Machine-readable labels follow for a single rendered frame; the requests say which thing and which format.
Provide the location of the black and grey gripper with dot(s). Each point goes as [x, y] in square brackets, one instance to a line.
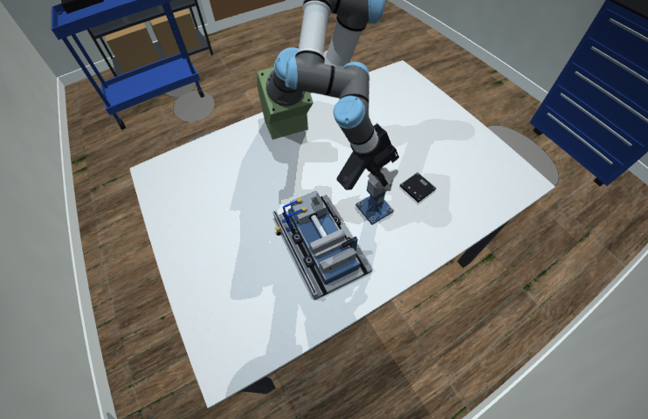
[384, 152]

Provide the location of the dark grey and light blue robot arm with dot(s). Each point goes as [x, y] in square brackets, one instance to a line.
[311, 70]

